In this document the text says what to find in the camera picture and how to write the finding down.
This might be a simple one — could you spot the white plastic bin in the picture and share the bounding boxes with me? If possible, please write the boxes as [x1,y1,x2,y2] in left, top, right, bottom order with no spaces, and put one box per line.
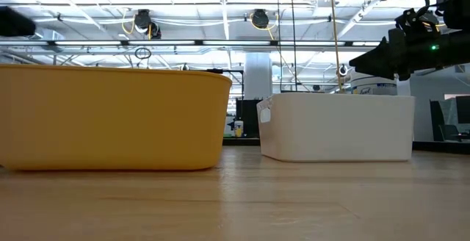
[256,92,416,162]

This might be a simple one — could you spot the black monitor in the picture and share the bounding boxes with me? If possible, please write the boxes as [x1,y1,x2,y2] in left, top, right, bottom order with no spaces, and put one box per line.
[443,93,470,124]

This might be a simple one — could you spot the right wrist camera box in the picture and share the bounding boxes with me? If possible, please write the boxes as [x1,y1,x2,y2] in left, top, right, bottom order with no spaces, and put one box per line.
[394,7,440,35]

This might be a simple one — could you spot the thin black hanging cable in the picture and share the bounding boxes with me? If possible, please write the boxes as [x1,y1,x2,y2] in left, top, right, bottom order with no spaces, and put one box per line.
[275,0,283,93]

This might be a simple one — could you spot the black cabinet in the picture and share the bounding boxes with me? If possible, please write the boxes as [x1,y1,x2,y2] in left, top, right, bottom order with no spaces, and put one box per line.
[234,99,262,139]

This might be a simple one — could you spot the ceiling light bar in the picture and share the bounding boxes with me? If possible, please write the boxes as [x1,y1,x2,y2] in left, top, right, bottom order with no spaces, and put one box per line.
[0,39,383,48]

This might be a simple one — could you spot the yellow hanging cable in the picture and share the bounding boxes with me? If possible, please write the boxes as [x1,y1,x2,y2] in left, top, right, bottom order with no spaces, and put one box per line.
[328,0,345,95]

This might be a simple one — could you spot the yellow plastic bin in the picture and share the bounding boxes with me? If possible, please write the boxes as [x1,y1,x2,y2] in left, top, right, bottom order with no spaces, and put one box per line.
[0,63,234,171]

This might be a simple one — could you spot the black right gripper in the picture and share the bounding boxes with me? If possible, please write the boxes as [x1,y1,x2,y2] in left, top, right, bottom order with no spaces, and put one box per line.
[349,29,447,81]

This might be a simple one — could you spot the black partition panel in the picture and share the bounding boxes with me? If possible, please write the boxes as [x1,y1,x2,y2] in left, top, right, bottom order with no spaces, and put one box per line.
[429,100,446,142]

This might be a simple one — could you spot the black office chair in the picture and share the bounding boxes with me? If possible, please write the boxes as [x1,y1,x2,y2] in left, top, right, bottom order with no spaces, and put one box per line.
[438,123,470,142]

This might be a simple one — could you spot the white wipes canister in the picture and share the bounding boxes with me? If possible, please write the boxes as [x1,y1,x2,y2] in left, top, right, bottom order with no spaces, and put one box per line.
[350,72,398,96]

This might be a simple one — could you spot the black ceiling cable reel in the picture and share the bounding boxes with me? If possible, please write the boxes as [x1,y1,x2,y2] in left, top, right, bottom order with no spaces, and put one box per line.
[123,8,162,40]
[249,8,276,40]

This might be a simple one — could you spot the white column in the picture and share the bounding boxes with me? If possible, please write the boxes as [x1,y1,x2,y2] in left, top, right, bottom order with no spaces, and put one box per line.
[244,52,275,101]

